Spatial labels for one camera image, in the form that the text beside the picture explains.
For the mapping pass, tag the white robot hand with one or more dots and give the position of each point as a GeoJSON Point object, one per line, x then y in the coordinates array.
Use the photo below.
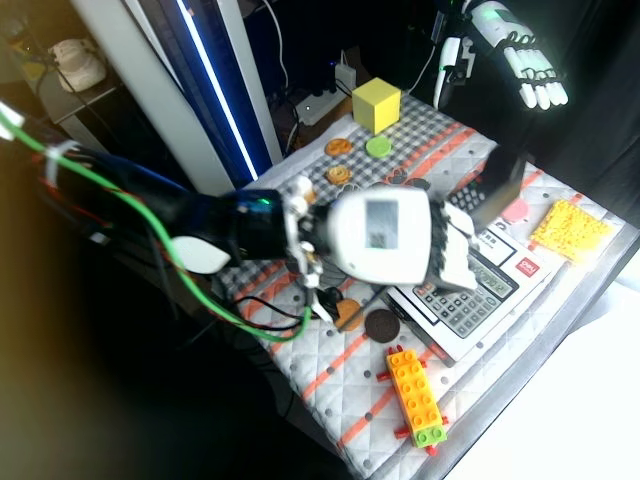
{"type": "Point", "coordinates": [520, 45]}
{"type": "Point", "coordinates": [380, 235]}

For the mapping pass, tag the calculator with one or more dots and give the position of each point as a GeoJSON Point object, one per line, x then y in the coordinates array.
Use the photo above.
{"type": "Point", "coordinates": [475, 315]}

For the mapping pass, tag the round tan biscuit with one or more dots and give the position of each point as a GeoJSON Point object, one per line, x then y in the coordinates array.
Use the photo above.
{"type": "Point", "coordinates": [311, 196]}
{"type": "Point", "coordinates": [350, 312]}

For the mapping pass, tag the green sandwich cookie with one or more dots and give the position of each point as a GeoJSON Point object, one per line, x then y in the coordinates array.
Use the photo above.
{"type": "Point", "coordinates": [378, 147]}

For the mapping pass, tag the dark brown sandwich cookie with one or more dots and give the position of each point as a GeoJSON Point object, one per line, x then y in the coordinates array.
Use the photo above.
{"type": "Point", "coordinates": [382, 325]}

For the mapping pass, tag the pretzel shaped cookie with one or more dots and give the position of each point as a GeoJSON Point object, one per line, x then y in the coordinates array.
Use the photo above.
{"type": "Point", "coordinates": [339, 146]}

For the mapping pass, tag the yellow cube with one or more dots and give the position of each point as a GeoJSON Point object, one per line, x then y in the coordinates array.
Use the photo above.
{"type": "Point", "coordinates": [375, 105]}

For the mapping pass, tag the pink sandwich cookie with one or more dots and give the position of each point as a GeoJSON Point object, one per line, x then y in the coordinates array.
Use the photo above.
{"type": "Point", "coordinates": [517, 211]}

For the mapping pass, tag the white power strip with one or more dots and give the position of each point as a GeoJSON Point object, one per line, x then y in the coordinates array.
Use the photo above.
{"type": "Point", "coordinates": [312, 107]}

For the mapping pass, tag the grey bear print quilt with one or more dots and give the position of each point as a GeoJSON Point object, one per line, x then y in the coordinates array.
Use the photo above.
{"type": "Point", "coordinates": [350, 380]}

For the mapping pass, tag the orange brick toy, red axles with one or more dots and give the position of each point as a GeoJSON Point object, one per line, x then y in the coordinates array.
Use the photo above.
{"type": "Point", "coordinates": [412, 395]}

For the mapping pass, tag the bag of yellow beads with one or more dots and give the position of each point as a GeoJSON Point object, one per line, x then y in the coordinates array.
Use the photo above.
{"type": "Point", "coordinates": [570, 230]}

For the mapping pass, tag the blue lit panel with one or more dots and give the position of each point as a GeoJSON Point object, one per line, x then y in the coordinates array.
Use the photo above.
{"type": "Point", "coordinates": [225, 75]}

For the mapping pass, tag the white pillar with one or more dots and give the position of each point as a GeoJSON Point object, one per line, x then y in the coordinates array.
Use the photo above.
{"type": "Point", "coordinates": [150, 100]}

